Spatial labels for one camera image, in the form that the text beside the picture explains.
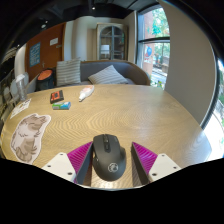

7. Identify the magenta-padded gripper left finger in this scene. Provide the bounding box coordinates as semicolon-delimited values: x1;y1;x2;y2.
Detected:
41;141;94;185

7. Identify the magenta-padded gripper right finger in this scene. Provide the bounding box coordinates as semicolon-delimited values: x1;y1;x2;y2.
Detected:
130;141;182;186

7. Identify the black computer mouse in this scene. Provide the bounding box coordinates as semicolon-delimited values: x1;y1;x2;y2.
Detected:
91;133;127;182

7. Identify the green and blue small box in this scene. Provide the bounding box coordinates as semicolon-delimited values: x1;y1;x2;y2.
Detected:
51;101;72;111

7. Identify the black and orange small box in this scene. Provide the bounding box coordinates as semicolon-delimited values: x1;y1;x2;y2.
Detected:
49;89;65;104

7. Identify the white paper sheet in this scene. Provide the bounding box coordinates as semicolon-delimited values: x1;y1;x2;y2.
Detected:
9;98;33;120

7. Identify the white plastic bottle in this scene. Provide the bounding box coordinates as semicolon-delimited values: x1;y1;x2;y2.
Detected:
78;84;95;103

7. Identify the black bin with orange lid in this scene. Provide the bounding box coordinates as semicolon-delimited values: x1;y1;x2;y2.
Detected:
35;68;56;92

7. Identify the striped cushion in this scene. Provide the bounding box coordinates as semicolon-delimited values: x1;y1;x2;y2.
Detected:
55;58;82;88
87;64;129;85

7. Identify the grey sofa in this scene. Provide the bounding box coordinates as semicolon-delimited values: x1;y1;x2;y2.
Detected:
25;59;151;94

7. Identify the blue poster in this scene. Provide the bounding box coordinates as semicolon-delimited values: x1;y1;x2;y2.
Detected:
28;41;42;68

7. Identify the glass-door cabinet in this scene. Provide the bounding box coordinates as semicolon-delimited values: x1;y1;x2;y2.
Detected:
96;22;129;62

